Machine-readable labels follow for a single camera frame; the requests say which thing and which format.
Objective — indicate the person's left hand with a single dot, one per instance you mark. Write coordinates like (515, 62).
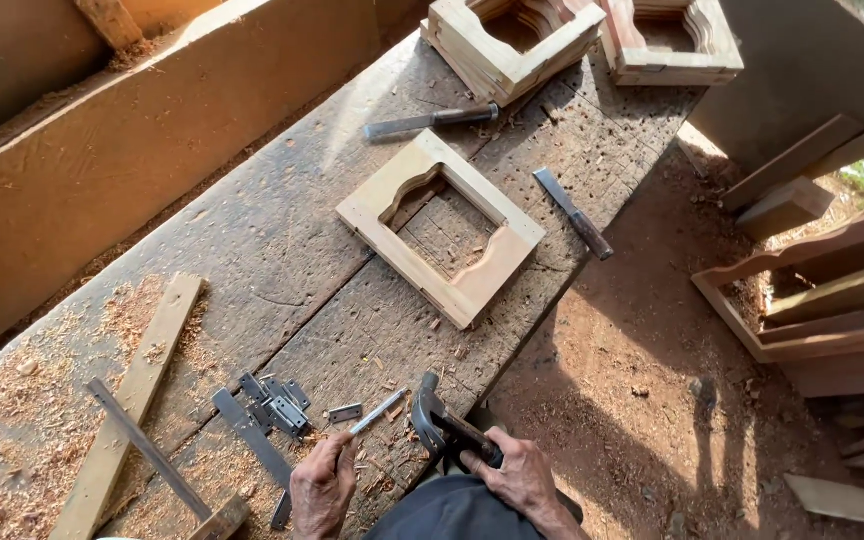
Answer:
(321, 487)

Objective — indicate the person's right hand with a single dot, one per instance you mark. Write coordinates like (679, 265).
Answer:
(520, 476)

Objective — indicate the thin pale pencil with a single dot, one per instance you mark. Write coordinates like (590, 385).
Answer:
(379, 410)

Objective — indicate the single small metal hinge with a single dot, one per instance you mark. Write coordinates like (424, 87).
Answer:
(345, 413)

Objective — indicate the person's dark trousers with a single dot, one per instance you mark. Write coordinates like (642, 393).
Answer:
(447, 514)

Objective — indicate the pile of small metal hinges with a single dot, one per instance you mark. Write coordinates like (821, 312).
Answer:
(278, 409)

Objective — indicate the flat grey metal bar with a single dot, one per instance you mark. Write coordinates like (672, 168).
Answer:
(248, 431)

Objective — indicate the try square with wooden stock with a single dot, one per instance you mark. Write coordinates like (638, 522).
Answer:
(151, 450)

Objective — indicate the long pale wooden slat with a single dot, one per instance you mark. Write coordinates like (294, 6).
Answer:
(139, 382)

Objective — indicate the pale wood offcut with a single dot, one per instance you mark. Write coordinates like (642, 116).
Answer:
(829, 499)

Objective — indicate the thick wooden block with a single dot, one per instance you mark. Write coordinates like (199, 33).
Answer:
(784, 208)

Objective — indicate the large wooden beam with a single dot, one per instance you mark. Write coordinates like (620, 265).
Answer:
(124, 150)

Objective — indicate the leaning wooden planks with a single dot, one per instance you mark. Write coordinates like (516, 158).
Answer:
(792, 161)

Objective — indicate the stack of pale wooden frames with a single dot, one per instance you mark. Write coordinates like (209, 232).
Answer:
(477, 56)

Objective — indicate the short rough wood piece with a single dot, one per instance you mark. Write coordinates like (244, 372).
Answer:
(111, 21)

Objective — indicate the pale wooden carved frame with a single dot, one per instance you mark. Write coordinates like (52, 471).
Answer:
(372, 214)

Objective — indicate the brown wooden furniture frame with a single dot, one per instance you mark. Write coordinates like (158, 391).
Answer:
(837, 330)

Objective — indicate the reddish wooden carved frame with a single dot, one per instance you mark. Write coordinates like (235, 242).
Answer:
(672, 64)

